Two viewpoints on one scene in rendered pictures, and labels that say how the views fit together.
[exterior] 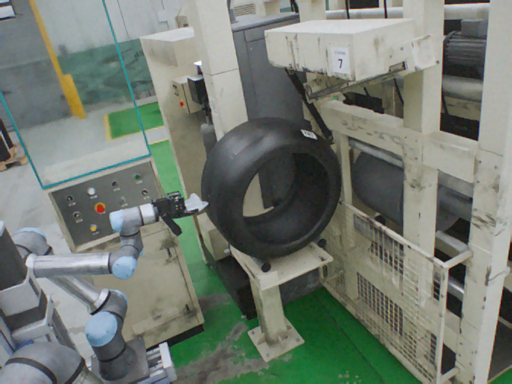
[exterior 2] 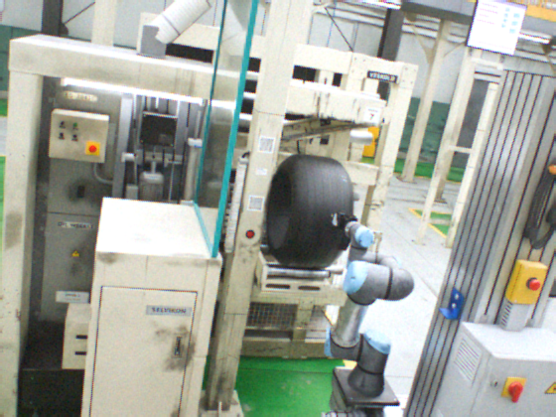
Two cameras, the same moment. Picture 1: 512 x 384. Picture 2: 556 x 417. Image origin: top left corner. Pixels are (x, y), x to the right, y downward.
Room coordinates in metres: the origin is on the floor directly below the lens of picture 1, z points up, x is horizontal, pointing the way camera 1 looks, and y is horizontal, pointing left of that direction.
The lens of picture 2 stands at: (1.53, 2.69, 1.97)
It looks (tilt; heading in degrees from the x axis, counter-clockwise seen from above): 16 degrees down; 272
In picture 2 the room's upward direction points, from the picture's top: 11 degrees clockwise
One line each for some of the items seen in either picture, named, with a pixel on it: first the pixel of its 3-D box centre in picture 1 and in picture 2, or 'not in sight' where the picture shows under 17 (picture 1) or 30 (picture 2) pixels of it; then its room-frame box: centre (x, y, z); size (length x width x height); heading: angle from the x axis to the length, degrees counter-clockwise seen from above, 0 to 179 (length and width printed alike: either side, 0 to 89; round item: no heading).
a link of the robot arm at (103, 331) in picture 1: (104, 334); (373, 348); (1.14, 0.67, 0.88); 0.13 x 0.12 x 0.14; 2
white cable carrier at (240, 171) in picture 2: not in sight; (236, 205); (1.86, 0.11, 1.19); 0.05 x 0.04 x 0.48; 110
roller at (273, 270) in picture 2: (250, 248); (297, 272); (1.50, 0.07, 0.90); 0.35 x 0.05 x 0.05; 20
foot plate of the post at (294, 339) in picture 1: (274, 335); (216, 403); (1.79, 0.05, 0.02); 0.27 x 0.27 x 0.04; 20
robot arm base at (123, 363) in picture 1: (114, 356); (368, 374); (1.14, 0.67, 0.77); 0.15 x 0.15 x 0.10
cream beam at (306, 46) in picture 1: (330, 46); (324, 102); (1.54, -0.38, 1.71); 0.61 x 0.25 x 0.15; 20
